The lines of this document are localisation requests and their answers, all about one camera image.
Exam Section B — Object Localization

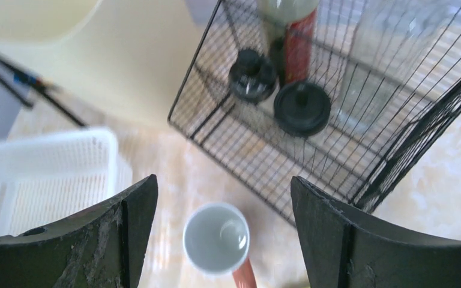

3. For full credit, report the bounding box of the pink floral mug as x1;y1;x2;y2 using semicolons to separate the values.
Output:
182;202;258;287

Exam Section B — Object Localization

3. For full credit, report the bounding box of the black wire rack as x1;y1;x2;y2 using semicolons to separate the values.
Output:
168;1;461;222

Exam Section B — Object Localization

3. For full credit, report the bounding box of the white plastic basket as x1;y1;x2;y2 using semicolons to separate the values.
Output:
0;128;133;236

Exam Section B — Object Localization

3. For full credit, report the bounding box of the spice jar round black lid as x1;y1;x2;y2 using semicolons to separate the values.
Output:
273;80;331;138

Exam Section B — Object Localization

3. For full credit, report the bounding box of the cream plastic waste bin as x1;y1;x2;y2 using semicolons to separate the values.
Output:
0;1;202;129

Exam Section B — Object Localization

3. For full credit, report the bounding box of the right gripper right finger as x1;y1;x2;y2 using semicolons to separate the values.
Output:
290;176;461;287

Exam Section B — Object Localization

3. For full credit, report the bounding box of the spice jar labelled black lid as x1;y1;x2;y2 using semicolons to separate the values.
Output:
228;48;277;105

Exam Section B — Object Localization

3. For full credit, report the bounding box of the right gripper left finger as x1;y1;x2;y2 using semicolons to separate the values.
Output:
0;175;158;287

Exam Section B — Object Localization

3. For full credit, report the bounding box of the dark sauce bottle black cap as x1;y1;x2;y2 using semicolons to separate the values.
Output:
256;0;319;86

